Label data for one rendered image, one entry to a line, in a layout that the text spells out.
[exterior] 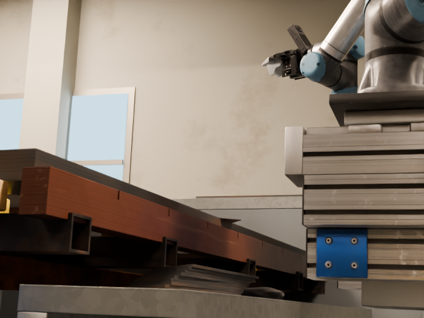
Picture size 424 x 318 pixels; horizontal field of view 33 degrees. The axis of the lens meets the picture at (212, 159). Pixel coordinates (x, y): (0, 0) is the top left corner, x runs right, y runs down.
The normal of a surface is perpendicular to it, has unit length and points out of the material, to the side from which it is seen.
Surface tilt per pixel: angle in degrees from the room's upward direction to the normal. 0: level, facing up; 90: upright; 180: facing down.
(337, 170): 90
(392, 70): 73
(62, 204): 90
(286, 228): 90
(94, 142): 90
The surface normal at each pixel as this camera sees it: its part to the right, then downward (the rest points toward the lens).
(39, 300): -0.36, -0.21
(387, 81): -0.43, -0.48
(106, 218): 0.93, -0.04
